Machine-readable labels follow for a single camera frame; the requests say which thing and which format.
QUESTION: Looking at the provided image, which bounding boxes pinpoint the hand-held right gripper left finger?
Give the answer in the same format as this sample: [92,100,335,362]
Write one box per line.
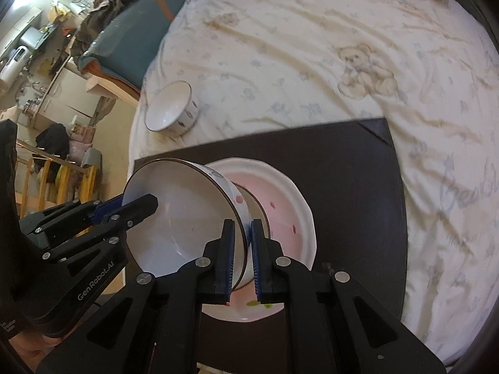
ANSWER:
[37,220,236,374]

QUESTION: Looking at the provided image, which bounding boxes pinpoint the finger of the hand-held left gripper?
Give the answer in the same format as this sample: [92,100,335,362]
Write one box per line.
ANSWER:
[39,194,158,261]
[19,197,125,242]

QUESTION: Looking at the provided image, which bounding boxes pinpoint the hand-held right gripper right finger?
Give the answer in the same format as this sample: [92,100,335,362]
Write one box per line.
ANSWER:
[250,219,447,374]

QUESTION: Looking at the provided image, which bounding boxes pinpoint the small white printed bowl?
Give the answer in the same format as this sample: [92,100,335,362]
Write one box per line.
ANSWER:
[145,80,200,137]
[122,158,250,287]

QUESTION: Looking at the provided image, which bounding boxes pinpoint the pink strawberry print plate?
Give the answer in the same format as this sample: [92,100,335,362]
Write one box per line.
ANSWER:
[203,158,316,323]

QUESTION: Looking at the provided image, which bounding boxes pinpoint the person's left hand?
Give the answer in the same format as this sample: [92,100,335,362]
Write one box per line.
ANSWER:
[8,331,63,374]

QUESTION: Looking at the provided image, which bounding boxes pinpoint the yellow wooden chair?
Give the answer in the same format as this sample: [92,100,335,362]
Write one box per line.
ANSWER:
[16,152,98,219]

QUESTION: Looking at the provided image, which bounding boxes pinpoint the grey chair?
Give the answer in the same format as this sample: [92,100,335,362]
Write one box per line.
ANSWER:
[83,148,103,169]

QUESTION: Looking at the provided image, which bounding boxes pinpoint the pink printed packs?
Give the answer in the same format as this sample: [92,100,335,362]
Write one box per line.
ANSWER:
[69,124,97,156]

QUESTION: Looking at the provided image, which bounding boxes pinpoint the black cloth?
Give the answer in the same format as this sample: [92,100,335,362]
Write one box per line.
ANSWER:
[36,122,70,158]

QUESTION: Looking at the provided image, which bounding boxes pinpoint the dark brown board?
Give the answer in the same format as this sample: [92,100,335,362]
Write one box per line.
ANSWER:
[133,116,409,371]

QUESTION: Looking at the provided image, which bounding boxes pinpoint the beige cabinet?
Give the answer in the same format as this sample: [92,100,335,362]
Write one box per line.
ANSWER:
[31,60,100,129]

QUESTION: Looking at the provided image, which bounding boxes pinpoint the white kitchen appliance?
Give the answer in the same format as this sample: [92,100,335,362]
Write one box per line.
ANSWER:
[0,45,31,86]

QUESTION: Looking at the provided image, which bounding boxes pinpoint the teal orange-striped cushion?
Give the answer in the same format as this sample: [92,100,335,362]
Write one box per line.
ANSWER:
[76,0,196,90]

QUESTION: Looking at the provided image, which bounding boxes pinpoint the camouflage cloth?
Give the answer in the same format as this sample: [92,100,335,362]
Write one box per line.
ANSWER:
[74,0,157,47]

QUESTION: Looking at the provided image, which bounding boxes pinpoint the white printed bed sheet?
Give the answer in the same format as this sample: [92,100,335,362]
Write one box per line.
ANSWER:
[128,0,499,363]

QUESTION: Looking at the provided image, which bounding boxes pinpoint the light wooden frame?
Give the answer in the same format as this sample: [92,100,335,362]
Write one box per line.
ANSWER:
[86,66,141,106]

